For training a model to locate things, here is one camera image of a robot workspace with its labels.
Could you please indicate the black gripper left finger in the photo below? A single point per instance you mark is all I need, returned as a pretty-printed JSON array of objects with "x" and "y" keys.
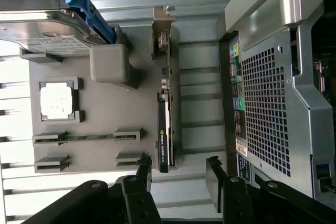
[{"x": 136, "y": 203}]

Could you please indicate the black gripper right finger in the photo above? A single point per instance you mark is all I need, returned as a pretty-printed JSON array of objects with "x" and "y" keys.
[{"x": 236, "y": 200}]

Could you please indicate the green RAM stick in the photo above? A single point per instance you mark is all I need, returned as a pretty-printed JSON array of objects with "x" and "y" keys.
[{"x": 89, "y": 137}]

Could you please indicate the grey plastic parts rack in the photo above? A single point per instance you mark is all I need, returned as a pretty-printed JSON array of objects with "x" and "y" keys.
[{"x": 105, "y": 108}]

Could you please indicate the open grey PC case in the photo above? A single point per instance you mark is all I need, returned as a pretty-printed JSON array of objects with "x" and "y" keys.
[{"x": 265, "y": 103}]

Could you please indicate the silver CPU chip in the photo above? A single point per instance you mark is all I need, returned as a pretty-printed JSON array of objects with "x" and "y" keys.
[{"x": 56, "y": 100}]

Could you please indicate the hard disk in blue caddy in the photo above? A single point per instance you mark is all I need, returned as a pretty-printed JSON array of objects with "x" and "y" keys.
[{"x": 39, "y": 35}]

